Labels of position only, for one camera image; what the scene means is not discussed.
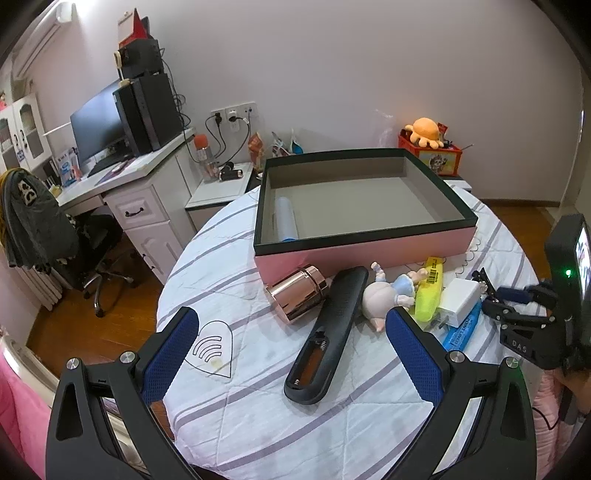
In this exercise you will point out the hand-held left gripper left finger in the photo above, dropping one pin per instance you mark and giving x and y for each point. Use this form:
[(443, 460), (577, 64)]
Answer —
[(173, 355)]

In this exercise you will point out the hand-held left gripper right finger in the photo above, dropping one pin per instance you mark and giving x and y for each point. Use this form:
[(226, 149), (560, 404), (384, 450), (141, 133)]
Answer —
[(415, 355)]

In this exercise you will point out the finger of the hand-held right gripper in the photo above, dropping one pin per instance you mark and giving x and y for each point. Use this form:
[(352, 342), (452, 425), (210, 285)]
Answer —
[(503, 311), (512, 294)]

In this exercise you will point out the black flower hair clip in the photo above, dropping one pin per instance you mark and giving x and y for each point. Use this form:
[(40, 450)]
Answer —
[(482, 279)]

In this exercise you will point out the white charger plug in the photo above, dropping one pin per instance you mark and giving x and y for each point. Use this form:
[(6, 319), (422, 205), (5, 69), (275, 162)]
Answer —
[(459, 300)]

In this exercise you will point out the blue highlighter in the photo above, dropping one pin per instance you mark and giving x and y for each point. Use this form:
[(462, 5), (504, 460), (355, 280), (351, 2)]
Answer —
[(461, 334)]

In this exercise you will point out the pink baby doll figurine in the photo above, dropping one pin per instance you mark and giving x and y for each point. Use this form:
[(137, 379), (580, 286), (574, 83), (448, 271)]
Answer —
[(381, 300)]

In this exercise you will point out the yellow highlighter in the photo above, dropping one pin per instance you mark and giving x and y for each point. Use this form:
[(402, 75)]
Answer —
[(429, 290)]

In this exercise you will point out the black remote control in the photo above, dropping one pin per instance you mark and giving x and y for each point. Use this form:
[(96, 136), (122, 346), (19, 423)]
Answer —
[(337, 314)]

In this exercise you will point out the pink box with dark rim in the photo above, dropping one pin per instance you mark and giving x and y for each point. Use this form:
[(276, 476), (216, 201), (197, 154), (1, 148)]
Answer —
[(346, 254)]

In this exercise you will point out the rose gold canister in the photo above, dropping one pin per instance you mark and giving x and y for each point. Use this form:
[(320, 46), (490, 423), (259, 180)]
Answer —
[(298, 293)]

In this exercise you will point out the person's right hand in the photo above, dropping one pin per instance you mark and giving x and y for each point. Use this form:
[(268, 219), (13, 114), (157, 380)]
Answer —
[(584, 390)]

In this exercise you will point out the low black-top cabinet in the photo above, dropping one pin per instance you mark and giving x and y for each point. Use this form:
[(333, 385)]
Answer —
[(461, 185)]

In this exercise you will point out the black office chair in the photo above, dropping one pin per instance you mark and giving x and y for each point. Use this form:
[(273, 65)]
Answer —
[(92, 258)]

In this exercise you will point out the white radiator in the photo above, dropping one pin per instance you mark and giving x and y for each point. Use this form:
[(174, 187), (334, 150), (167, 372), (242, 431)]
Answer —
[(41, 288)]

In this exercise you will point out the red printed box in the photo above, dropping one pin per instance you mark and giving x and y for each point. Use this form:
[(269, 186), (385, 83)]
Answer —
[(438, 161)]

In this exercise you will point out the white desk with drawers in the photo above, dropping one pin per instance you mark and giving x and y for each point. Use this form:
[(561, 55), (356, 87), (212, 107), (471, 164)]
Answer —
[(138, 207)]

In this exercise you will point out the pink blanket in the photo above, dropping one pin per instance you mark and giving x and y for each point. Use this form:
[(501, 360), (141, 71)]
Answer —
[(18, 406)]

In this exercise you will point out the white side cabinet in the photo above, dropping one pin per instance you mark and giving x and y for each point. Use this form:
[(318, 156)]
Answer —
[(217, 194)]

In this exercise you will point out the clear tube with blue cap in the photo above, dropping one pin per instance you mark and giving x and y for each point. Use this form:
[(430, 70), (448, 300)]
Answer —
[(286, 219)]

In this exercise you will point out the orange octopus plush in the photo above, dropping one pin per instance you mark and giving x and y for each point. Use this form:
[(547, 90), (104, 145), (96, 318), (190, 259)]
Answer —
[(425, 129)]

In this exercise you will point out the black rose gold device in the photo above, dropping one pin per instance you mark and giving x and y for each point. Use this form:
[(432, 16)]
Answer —
[(231, 174)]

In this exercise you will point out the purple mouse pad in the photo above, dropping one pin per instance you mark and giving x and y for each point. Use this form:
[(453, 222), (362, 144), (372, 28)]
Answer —
[(117, 170)]

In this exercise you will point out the grey jacket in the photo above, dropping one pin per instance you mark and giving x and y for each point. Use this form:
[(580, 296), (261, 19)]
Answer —
[(37, 217)]

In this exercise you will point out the clear bottle with orange cap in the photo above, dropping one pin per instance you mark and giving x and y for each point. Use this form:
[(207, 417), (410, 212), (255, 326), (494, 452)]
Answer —
[(205, 157)]

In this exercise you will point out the black keyboard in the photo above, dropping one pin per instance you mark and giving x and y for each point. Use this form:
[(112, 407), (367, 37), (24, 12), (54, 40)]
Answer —
[(106, 165)]

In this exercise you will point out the plastic bag of oranges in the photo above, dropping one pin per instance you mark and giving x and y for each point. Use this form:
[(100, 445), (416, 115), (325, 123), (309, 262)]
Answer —
[(388, 134)]

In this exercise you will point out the blue white packet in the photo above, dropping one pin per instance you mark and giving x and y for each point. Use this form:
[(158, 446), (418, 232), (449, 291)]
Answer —
[(69, 168)]

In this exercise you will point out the orange snack bag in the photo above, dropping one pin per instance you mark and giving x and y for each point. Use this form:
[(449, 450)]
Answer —
[(256, 147)]

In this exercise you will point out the white printed snack bag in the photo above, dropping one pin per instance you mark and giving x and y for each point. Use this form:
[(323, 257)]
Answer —
[(277, 147)]

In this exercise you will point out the blue white snack bag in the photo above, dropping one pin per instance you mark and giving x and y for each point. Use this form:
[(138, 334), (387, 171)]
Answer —
[(296, 146)]

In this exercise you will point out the black computer monitor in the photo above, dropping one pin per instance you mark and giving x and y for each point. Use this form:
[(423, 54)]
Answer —
[(94, 124)]

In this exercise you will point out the black computer tower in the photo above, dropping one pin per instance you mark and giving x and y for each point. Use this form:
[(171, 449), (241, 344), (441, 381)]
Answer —
[(152, 110)]

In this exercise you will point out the white glass-door cabinet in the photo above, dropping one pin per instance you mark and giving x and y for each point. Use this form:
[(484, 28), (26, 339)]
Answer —
[(27, 129)]

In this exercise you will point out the black speaker box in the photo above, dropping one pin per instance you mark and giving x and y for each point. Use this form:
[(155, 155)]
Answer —
[(143, 57)]

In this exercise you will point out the red white desk calendar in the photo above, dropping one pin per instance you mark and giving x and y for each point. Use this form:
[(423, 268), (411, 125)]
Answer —
[(138, 27)]

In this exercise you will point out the white air conditioner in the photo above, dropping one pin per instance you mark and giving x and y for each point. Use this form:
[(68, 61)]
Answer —
[(37, 41)]

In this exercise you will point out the white bed frame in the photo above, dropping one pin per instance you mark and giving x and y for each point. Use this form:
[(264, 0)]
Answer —
[(27, 357)]

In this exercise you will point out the white wall socket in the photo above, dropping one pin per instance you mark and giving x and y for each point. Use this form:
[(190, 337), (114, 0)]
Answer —
[(232, 113), (249, 110), (217, 115)]

